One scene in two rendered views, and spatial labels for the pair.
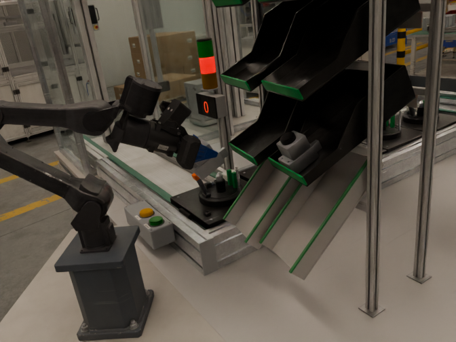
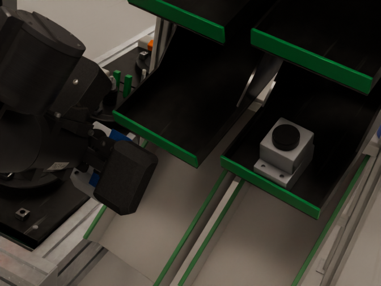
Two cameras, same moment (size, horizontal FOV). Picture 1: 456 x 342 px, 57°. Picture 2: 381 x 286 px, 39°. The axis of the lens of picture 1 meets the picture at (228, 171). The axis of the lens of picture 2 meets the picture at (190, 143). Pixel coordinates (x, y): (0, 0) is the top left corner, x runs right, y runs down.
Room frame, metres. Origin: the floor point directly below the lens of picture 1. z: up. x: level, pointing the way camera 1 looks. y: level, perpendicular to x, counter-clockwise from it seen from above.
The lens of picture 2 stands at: (0.44, 0.27, 1.56)
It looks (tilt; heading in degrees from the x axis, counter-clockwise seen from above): 34 degrees down; 320
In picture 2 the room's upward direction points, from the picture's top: 11 degrees clockwise
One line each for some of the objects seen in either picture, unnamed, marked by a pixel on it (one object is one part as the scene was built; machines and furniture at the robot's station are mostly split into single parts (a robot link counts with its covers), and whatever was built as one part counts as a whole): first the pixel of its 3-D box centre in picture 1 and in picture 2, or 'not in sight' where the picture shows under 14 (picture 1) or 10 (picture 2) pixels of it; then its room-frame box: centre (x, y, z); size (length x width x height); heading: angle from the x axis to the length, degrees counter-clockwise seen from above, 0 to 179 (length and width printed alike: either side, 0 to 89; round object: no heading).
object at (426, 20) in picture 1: (439, 22); not in sight; (5.89, -3.11, 0.90); 0.40 x 0.30 x 0.17; 132
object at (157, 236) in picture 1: (148, 222); not in sight; (1.11, 0.26, 0.93); 0.21 x 0.07 x 0.06; 31
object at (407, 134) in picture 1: (382, 123); not in sight; (1.53, -0.61, 1.01); 0.24 x 0.24 x 0.13; 31
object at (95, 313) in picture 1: (108, 281); not in sight; (0.80, 0.30, 0.96); 0.15 x 0.15 x 0.20; 85
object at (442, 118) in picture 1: (421, 109); not in sight; (1.66, -0.82, 1.01); 0.24 x 0.24 x 0.13; 31
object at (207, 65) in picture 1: (207, 64); not in sight; (1.37, 0.02, 1.33); 0.05 x 0.05 x 0.05
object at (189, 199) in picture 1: (222, 199); (26, 174); (1.15, 0.03, 0.96); 0.24 x 0.24 x 0.02; 31
